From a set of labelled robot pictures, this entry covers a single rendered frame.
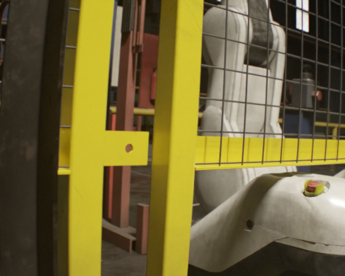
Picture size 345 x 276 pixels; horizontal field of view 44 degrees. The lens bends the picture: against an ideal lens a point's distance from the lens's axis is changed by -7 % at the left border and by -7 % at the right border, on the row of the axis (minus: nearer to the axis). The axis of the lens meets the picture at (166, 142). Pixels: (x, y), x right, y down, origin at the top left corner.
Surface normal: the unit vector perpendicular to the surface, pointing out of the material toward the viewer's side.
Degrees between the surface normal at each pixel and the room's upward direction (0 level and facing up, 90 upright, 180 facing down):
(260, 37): 97
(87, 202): 90
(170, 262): 90
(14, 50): 90
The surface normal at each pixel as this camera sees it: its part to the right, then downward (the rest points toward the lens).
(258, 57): 0.36, 0.81
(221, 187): -0.79, 0.00
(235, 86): 0.59, 0.17
